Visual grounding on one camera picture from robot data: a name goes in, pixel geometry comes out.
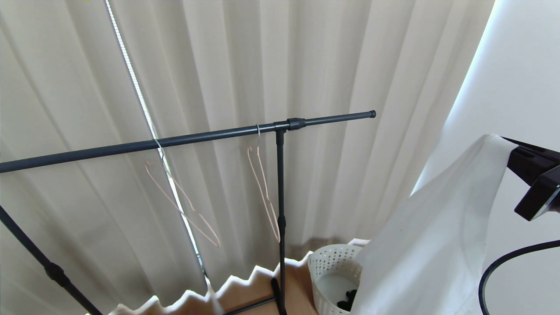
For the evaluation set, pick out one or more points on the white laundry basket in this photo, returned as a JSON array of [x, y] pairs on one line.
[[328, 262]]

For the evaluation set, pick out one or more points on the black clothes rack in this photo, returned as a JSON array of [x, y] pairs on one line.
[[131, 148]]

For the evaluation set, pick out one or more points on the black garment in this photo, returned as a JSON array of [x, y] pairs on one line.
[[348, 301]]

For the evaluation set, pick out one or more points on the pink clothes hanger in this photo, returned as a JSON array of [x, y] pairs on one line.
[[262, 196], [181, 207]]

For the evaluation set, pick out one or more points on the beige curtain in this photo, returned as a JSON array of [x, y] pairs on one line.
[[306, 65]]

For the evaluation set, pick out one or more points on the white printed t-shirt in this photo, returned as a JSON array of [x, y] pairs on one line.
[[437, 240]]

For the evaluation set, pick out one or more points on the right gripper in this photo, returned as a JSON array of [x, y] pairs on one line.
[[542, 192]]

